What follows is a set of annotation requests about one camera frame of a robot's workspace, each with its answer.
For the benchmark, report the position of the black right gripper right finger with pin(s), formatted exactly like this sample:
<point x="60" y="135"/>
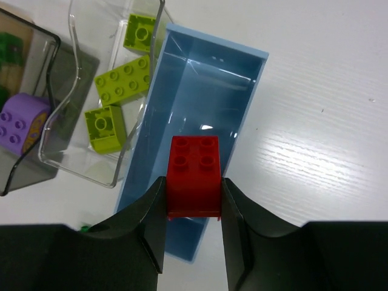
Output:
<point x="264" y="252"/>

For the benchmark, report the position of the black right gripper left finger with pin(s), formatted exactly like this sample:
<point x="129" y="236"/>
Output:
<point x="123" y="252"/>

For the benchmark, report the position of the red square lego brick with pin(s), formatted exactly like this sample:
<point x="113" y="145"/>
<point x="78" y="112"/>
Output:
<point x="193" y="181"/>

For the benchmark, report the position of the lime long lego brick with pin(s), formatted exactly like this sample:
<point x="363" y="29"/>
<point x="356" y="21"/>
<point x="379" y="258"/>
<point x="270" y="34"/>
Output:
<point x="124" y="82"/>

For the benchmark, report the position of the purple rounded block with studs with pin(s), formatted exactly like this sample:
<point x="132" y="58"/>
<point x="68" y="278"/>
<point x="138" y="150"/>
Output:
<point x="22" y="119"/>

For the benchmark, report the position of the green square lego brick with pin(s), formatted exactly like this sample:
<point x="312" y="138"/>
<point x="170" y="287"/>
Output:
<point x="11" y="49"/>

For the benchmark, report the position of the blue plastic bin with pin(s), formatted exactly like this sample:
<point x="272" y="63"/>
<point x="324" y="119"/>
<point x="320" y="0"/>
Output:
<point x="202" y="86"/>

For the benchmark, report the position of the grey translucent bin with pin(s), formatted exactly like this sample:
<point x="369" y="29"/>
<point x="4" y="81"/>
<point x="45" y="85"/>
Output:
<point x="38" y="72"/>

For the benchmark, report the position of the orange translucent bin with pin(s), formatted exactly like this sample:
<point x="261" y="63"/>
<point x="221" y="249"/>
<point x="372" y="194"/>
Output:
<point x="11" y="75"/>

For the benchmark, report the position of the clear plastic bin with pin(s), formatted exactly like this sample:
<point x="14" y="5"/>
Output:
<point x="115" y="46"/>

